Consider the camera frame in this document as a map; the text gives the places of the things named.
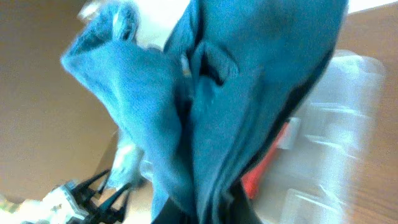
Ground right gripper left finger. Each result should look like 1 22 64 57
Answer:
154 199 196 224

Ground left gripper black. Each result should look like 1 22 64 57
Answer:
70 169 133 224

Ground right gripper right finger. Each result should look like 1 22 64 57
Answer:
218 182 262 224

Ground black garment with red band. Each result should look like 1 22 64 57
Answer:
241 90 324 200

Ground small blue garment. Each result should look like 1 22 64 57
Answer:
61 0 347 223

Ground light blue folded jeans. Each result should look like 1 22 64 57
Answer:
105 130 145 190

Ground clear plastic storage bin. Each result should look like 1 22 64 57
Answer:
253 50 386 223

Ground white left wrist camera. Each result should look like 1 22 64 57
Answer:
16 180 89 224

